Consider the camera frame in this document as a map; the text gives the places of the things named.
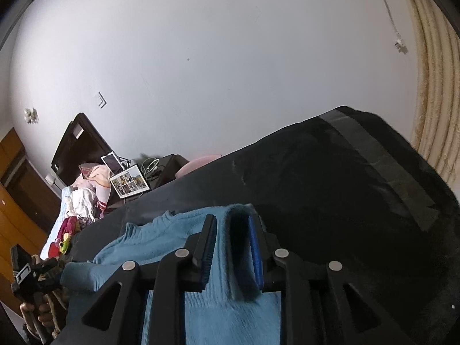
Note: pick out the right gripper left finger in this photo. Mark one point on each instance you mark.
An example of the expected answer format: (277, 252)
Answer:
(156, 290)

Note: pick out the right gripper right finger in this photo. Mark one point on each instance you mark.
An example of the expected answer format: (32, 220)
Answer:
(320, 304)

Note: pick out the white clothes pile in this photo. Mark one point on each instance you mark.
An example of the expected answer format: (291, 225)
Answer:
(82, 204)

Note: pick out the left human hand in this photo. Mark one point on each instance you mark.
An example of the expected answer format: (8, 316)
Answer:
(45, 317)

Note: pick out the wooden wardrobe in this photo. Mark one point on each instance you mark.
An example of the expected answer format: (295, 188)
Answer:
(28, 209)

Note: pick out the pink striped pillow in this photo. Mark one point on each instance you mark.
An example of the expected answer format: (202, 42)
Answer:
(95, 177)

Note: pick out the white tablet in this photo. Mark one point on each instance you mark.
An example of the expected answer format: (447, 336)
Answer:
(114, 164)

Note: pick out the dark wooden headboard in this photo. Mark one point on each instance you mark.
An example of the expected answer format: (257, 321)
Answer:
(81, 143)

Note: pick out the cream curtain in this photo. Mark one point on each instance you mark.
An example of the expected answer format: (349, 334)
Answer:
(435, 134)

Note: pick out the photo collage frame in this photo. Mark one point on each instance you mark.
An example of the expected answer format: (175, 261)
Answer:
(129, 182)

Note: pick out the wall socket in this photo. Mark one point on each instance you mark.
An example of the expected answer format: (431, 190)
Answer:
(31, 116)

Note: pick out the white wall switch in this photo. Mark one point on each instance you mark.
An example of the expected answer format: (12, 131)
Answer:
(101, 102)

